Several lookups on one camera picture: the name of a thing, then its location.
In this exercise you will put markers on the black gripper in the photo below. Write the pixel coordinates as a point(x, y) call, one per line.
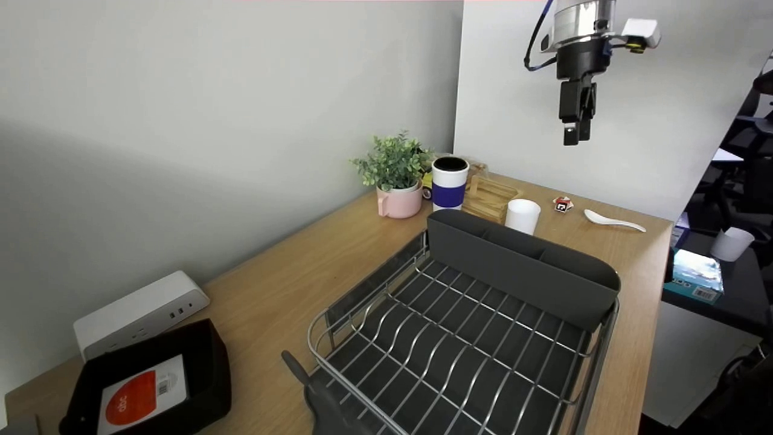
point(579, 65)

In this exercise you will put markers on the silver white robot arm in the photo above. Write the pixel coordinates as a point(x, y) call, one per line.
point(579, 20)

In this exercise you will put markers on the white paper cup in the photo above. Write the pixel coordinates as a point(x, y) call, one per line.
point(729, 246)

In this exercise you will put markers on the metal dish rack black tray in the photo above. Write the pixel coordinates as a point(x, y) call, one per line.
point(497, 322)

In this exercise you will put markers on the small red white toy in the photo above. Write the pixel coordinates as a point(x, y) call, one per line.
point(564, 204)

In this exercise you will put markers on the white ceramic spoon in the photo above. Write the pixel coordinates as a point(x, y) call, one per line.
point(611, 220)

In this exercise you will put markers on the wooden slat crate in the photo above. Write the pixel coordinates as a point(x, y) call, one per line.
point(485, 198)

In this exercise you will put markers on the white mug with blue band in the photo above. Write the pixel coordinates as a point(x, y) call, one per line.
point(447, 190)

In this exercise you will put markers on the black office chair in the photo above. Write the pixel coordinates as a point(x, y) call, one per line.
point(751, 184)

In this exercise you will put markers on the green plant in pink pot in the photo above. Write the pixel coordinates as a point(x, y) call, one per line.
point(396, 171)

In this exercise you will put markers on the blue tissue box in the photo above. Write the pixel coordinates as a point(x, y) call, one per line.
point(695, 274)

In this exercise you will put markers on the black side table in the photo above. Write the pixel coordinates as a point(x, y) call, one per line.
point(744, 294)

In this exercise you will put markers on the black soft case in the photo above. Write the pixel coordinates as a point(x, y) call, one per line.
point(205, 378)

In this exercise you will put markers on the white rectangular device box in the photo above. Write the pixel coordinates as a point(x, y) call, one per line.
point(135, 316)

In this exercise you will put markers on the white card with orange disc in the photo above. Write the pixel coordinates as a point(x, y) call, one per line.
point(135, 399)

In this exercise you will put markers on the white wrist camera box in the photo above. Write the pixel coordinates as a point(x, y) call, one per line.
point(640, 32)

